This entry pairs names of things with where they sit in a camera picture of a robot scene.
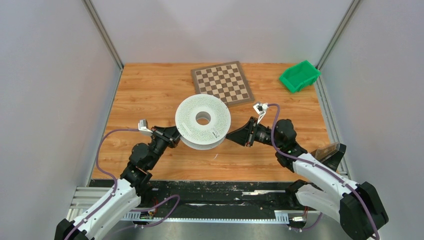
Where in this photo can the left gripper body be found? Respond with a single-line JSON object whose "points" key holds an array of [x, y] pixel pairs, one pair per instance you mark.
{"points": [[161, 141]]}

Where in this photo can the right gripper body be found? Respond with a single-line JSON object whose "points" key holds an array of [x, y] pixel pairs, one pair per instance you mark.
{"points": [[259, 134]]}

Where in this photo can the grey cable spool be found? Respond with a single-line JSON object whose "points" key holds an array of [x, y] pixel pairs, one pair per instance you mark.
{"points": [[203, 121]]}

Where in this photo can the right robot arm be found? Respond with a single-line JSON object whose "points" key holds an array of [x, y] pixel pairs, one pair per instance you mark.
{"points": [[356, 207]]}

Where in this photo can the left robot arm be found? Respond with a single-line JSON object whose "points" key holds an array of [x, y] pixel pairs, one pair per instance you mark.
{"points": [[127, 192]]}

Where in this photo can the wooden chessboard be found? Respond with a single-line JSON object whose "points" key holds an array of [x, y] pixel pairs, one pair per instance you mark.
{"points": [[225, 81]]}

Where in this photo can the green plastic bin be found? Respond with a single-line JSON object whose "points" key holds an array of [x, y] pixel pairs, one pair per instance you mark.
{"points": [[299, 76]]}

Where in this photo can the brown black corner device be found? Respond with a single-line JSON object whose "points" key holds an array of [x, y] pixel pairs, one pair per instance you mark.
{"points": [[330, 155]]}

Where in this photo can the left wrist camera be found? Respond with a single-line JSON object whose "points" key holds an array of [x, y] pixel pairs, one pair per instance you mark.
{"points": [[144, 129]]}

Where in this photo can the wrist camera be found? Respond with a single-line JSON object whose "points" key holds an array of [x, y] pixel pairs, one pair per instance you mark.
{"points": [[144, 129], [261, 110]]}

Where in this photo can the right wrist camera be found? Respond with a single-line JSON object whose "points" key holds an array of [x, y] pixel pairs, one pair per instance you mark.
{"points": [[261, 110]]}

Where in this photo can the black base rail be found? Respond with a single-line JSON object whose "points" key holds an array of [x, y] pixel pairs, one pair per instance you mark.
{"points": [[220, 202]]}

